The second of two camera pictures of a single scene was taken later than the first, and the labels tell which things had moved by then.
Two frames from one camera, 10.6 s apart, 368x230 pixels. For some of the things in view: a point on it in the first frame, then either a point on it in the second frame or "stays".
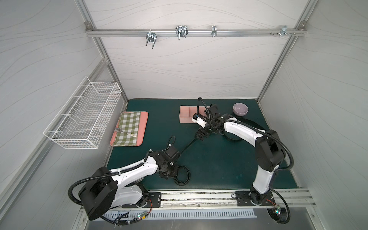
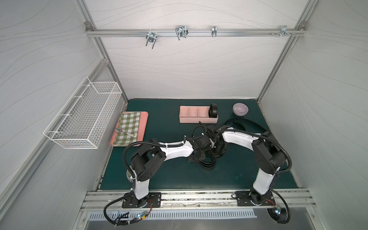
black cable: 187,182 to 208,166
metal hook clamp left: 151,37 stays
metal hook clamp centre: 181,30 stays
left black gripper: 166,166 to 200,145
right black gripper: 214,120 to 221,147
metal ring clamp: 214,31 stays
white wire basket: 81,120 stays
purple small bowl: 240,109 stays
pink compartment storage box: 187,112 stays
